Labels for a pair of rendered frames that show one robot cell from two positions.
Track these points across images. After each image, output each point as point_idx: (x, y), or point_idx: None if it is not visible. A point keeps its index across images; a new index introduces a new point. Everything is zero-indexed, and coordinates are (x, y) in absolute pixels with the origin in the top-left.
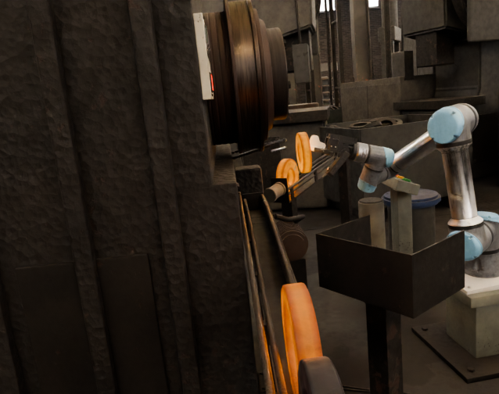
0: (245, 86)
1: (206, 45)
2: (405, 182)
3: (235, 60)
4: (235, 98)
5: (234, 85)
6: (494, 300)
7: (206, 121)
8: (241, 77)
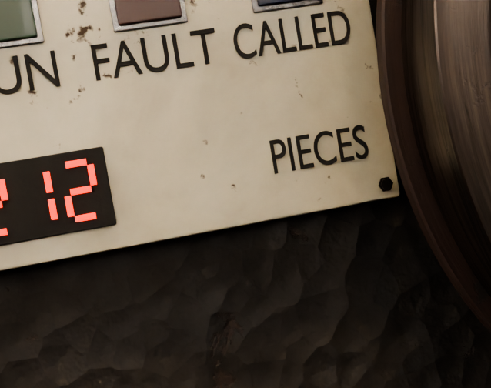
0: (435, 155)
1: (29, 44)
2: None
3: (402, 20)
4: (415, 215)
5: (393, 150)
6: None
7: (131, 332)
8: (418, 109)
